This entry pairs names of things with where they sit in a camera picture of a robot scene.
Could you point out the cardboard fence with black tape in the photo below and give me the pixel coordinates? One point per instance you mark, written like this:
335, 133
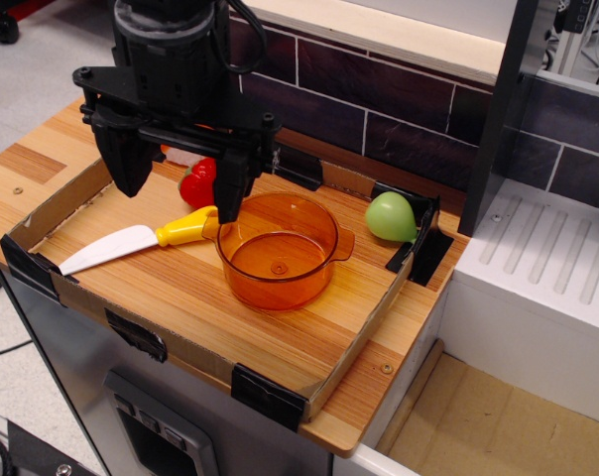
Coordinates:
341, 352

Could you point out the orange transparent plastic pot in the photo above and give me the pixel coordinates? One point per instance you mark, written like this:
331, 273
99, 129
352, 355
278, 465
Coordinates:
281, 251

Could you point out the black wheel caster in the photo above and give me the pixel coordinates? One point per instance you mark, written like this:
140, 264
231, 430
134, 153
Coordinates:
9, 30

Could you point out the white toy sink drainboard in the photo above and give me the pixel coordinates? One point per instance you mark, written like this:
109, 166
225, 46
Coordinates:
523, 302

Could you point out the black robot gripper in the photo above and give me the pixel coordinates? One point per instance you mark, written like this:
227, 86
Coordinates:
174, 86

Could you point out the green toy pear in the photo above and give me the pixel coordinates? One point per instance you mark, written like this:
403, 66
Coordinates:
390, 217

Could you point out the yellow handled toy knife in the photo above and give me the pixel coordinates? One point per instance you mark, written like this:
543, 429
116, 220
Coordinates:
139, 237

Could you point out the dark grey vertical post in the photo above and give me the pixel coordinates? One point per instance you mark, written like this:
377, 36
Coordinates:
520, 64

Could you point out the red toy strawberry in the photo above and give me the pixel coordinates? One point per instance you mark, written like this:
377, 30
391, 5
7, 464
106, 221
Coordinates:
196, 186

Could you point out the salmon sushi toy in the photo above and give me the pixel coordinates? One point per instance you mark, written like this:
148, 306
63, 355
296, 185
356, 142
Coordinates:
181, 157

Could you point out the silver toy oven front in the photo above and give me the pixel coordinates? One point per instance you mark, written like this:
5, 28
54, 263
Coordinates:
143, 416

